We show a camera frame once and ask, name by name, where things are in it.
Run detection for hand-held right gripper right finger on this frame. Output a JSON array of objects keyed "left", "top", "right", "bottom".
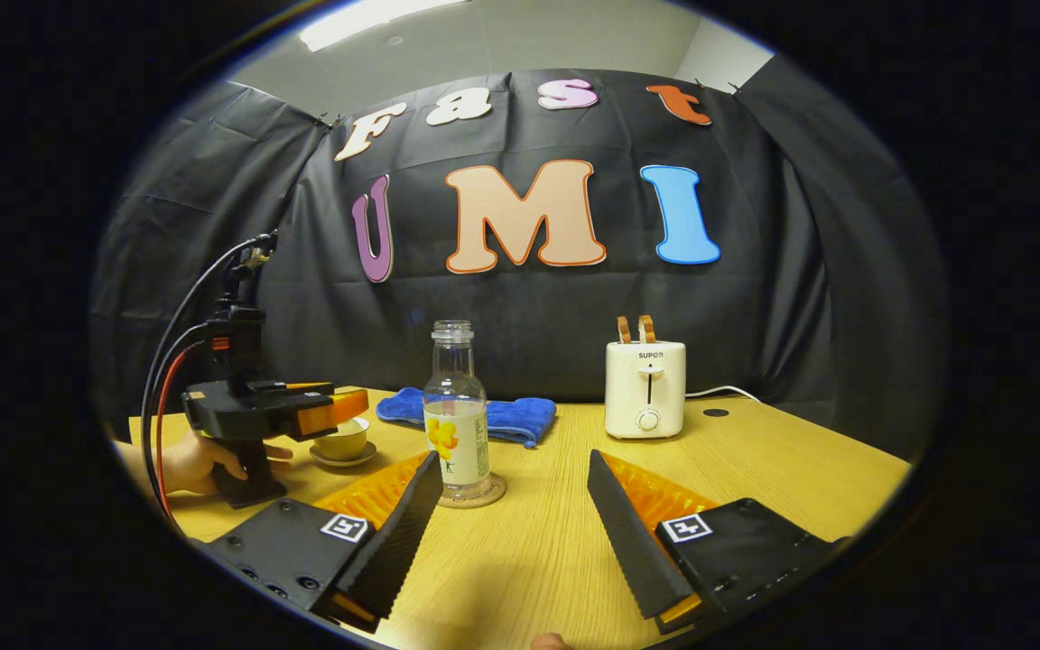
[{"left": 587, "top": 450, "right": 855, "bottom": 635}]

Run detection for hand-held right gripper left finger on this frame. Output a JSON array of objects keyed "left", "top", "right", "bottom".
[{"left": 200, "top": 450, "right": 444, "bottom": 635}]

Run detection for cream ceramic teacup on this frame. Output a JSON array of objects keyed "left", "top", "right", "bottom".
[{"left": 312, "top": 417, "right": 373, "bottom": 462}]

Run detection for round cork coaster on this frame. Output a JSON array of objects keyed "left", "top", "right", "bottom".
[{"left": 437, "top": 472, "right": 507, "bottom": 509}]

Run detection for clear glass water bottle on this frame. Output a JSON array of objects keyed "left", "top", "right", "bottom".
[{"left": 422, "top": 320, "right": 492, "bottom": 502}]

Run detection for white toaster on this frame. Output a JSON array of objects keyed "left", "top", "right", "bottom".
[{"left": 604, "top": 340, "right": 687, "bottom": 441}]

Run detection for blue towel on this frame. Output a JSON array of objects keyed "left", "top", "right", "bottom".
[{"left": 376, "top": 387, "right": 558, "bottom": 450}]

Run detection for black backdrop cloth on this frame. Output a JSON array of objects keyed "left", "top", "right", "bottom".
[{"left": 91, "top": 68, "right": 950, "bottom": 461}]

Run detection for red cable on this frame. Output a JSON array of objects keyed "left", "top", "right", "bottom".
[{"left": 154, "top": 341, "right": 216, "bottom": 523}]

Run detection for black cable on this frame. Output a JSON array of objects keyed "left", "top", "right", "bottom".
[{"left": 141, "top": 233, "right": 279, "bottom": 506}]

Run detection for white power cable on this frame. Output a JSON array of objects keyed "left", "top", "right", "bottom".
[{"left": 684, "top": 385, "right": 763, "bottom": 404}]

